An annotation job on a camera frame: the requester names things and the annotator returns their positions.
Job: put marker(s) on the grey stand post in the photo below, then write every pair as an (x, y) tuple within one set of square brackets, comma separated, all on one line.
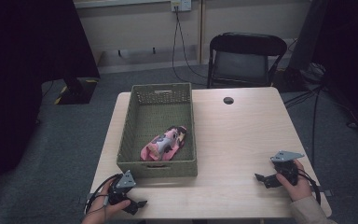
[(307, 34)]

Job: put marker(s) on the person's right hand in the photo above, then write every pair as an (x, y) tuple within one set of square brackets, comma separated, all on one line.
[(301, 189)]

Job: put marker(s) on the person's left hand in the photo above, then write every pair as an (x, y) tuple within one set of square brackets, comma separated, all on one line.
[(101, 211)]

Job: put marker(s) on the dark curtain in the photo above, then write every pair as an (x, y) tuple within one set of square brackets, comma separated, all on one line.
[(351, 56)]

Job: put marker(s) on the black folding chair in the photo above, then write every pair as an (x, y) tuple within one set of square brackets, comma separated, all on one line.
[(247, 43)]

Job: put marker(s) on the green woven basket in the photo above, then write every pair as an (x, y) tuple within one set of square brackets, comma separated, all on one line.
[(158, 115)]

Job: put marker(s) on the black curtain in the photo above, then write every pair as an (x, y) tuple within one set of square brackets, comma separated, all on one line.
[(18, 62)]

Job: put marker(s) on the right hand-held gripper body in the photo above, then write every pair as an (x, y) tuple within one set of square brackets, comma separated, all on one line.
[(286, 168)]

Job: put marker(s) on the black stand base yellow stripes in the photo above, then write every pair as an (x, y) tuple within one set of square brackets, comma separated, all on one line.
[(80, 93)]

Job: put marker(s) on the white wall socket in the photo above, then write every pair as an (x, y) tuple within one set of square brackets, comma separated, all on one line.
[(181, 4)]

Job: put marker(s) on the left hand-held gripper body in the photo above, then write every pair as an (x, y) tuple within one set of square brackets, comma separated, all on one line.
[(126, 182)]

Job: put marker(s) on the grey table edge bracket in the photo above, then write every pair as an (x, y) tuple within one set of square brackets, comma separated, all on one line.
[(326, 193)]

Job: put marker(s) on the pink cartoon print cloth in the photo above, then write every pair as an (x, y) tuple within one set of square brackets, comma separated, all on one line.
[(164, 144)]

